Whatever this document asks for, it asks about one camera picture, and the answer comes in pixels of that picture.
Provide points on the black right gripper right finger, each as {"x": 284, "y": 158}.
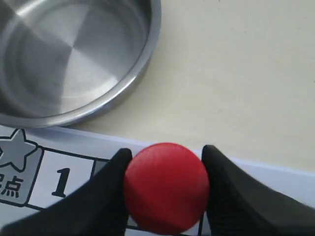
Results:
{"x": 240, "y": 205}

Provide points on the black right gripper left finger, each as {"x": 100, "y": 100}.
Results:
{"x": 95, "y": 209}

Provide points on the red cylinder game piece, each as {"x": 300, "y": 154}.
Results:
{"x": 166, "y": 188}

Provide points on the paper game board sheet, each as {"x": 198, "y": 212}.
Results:
{"x": 51, "y": 163}

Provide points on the stainless steel round bowl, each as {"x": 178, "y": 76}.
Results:
{"x": 63, "y": 61}

